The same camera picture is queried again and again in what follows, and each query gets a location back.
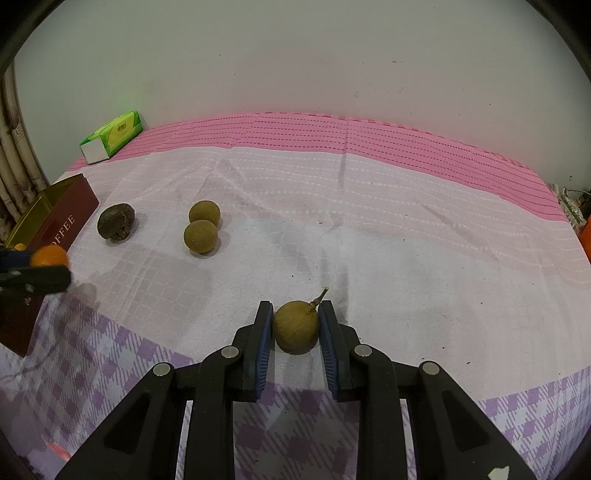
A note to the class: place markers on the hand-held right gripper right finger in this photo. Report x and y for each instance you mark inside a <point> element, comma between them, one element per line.
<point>328,350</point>

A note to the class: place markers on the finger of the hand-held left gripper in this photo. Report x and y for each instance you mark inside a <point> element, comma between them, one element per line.
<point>16,259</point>
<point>41,279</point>

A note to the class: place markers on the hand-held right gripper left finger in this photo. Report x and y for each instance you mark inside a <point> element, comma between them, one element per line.
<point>263,350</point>

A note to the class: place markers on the longan with stem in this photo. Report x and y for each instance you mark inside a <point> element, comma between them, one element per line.
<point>295,327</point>

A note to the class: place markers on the red tin box gold inside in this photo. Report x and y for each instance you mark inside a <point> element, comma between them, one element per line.
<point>60,217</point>

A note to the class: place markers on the dark brown round fruit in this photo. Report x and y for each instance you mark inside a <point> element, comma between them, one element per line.
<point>115,221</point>

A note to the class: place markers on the beige patterned curtain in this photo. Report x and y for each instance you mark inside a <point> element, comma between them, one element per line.
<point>16,157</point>

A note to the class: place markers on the pink and purple plaid bedsheet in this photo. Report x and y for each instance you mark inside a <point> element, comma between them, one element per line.
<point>392,230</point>

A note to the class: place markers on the green tissue box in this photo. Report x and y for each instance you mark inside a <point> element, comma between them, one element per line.
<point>113,136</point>

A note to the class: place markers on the small red scrap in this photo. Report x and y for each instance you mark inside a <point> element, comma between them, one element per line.
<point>59,451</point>

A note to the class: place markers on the orange plastic object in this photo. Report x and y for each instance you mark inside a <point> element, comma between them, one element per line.
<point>586,244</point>

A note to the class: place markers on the cluttered objects beside bed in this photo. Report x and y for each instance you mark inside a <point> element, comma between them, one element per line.
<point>572,205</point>

